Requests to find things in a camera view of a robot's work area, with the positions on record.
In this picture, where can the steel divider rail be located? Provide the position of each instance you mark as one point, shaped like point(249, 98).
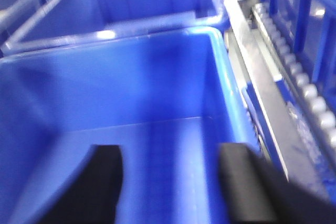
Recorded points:
point(286, 147)

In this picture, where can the white roller track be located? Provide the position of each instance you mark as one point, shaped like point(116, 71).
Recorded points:
point(314, 105)

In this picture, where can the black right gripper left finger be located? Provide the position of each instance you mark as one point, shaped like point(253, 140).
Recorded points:
point(93, 196)

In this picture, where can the large blue bin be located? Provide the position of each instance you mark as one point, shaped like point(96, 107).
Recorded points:
point(308, 27)
point(168, 100)

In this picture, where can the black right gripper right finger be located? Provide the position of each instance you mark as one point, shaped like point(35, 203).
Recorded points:
point(255, 192)

